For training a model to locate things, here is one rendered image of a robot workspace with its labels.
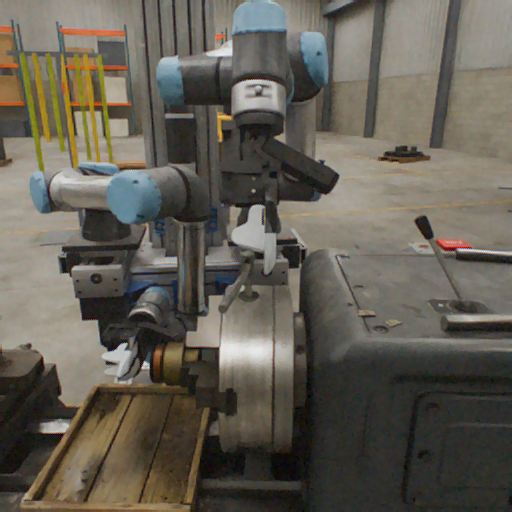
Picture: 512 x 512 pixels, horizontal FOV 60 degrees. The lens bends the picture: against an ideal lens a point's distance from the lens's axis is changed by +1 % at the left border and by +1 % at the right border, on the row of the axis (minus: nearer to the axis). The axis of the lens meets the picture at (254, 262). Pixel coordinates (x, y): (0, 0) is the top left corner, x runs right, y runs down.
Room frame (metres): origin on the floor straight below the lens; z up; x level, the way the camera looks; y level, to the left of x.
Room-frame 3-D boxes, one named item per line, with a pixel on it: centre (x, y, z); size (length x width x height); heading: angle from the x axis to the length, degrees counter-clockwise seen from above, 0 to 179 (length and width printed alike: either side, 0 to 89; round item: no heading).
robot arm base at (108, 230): (1.38, 0.48, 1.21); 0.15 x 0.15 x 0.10
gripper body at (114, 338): (0.87, 0.27, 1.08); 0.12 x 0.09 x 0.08; 178
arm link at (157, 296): (1.03, 0.26, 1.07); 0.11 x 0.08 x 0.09; 178
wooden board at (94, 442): (0.76, 0.25, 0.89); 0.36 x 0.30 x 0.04; 178
